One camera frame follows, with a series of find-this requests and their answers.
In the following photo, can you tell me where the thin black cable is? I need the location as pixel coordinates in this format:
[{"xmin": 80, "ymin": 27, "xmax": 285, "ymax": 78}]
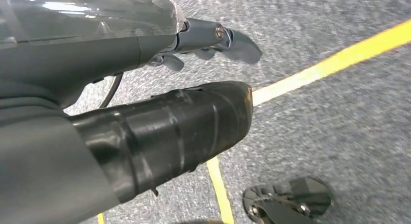
[{"xmin": 98, "ymin": 73, "xmax": 124, "ymax": 109}]

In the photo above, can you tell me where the black robot foot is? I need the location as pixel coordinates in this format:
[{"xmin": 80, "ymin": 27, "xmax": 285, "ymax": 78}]
[{"xmin": 242, "ymin": 176, "xmax": 333, "ymax": 224}]

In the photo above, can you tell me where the yellow floor tape square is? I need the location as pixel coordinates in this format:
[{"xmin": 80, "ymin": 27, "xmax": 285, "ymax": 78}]
[{"xmin": 97, "ymin": 19, "xmax": 411, "ymax": 224}]

